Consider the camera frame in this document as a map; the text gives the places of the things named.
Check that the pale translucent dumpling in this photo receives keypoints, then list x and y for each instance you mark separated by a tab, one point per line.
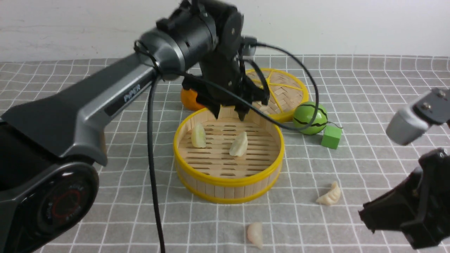
239	145

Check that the bamboo steamer tray yellow rim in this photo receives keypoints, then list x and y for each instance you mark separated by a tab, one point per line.
211	173

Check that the orange toy pear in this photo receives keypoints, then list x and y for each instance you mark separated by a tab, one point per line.
189	100

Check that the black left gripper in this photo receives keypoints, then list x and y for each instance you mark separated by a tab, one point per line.
228	74

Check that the grey checked tablecloth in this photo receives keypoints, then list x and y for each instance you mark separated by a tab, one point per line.
360	93

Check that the white dumpling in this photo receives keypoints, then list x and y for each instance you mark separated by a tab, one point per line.
255	234

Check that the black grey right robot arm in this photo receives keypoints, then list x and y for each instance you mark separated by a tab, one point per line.
413	120

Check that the cream dumpling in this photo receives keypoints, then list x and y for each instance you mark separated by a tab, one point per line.
332	196

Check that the woven bamboo steamer lid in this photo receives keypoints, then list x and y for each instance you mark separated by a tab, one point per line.
287	92

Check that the green foam cube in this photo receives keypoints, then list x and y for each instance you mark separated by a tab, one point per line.
331	137

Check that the green toy watermelon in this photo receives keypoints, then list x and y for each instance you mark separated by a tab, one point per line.
303	114

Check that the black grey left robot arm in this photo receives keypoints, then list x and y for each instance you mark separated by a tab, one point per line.
49	146

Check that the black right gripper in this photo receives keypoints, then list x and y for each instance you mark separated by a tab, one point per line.
419	207

